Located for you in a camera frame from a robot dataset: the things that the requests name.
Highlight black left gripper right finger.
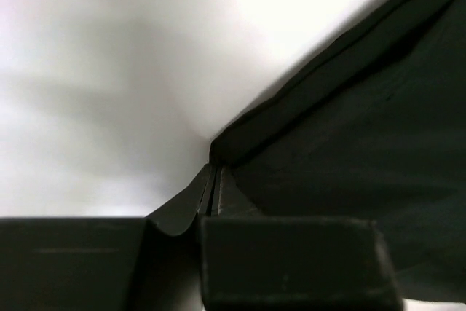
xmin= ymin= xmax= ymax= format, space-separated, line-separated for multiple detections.
xmin=199 ymin=168 xmax=403 ymax=310

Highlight black shorts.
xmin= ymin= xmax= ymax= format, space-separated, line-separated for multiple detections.
xmin=210 ymin=0 xmax=465 ymax=302

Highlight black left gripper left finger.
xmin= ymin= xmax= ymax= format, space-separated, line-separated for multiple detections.
xmin=1 ymin=165 xmax=212 ymax=310

